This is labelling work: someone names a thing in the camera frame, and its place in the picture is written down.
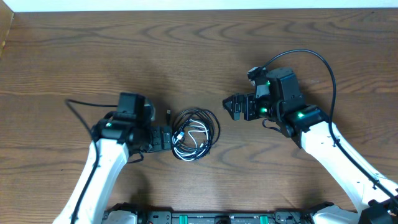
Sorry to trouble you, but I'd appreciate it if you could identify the black USB cable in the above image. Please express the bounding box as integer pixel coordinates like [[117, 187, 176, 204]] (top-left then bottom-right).
[[165, 107, 221, 162]]

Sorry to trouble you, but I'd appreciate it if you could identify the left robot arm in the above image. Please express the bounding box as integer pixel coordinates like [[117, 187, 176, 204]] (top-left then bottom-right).
[[54, 93, 172, 223]]

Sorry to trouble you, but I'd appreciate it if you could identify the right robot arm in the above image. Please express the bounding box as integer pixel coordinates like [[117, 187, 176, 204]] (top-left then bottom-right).
[[223, 67, 397, 223]]

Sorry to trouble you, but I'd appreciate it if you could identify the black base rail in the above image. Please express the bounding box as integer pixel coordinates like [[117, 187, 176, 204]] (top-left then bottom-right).
[[102, 202, 333, 224]]

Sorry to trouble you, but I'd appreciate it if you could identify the white USB cable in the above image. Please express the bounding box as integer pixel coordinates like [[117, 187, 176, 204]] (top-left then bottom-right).
[[172, 119, 210, 162]]

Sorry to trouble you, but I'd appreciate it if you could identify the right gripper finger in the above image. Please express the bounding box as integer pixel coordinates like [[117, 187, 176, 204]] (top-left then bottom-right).
[[229, 110, 241, 121], [223, 95, 239, 112]]

